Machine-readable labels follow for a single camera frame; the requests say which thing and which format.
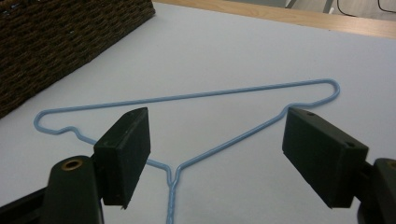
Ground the white desk frame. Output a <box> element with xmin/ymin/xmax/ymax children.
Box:
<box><xmin>284</xmin><ymin>0</ymin><xmax>336</xmax><ymax>15</ymax></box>

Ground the blue wire hanger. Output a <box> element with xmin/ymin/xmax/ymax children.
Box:
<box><xmin>33</xmin><ymin>77</ymin><xmax>341</xmax><ymax>224</ymax></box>

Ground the brown wicker basket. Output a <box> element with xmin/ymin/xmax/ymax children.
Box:
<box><xmin>0</xmin><ymin>0</ymin><xmax>156</xmax><ymax>119</ymax></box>

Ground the white paper sheet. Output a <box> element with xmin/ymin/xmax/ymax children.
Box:
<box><xmin>0</xmin><ymin>2</ymin><xmax>396</xmax><ymax>224</ymax></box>

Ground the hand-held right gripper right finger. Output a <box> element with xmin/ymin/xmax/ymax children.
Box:
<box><xmin>281</xmin><ymin>106</ymin><xmax>370</xmax><ymax>209</ymax></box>

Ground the black floor cable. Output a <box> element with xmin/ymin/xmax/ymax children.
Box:
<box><xmin>337</xmin><ymin>0</ymin><xmax>396</xmax><ymax>18</ymax></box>

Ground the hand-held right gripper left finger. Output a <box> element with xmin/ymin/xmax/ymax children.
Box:
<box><xmin>92</xmin><ymin>106</ymin><xmax>152</xmax><ymax>210</ymax></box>

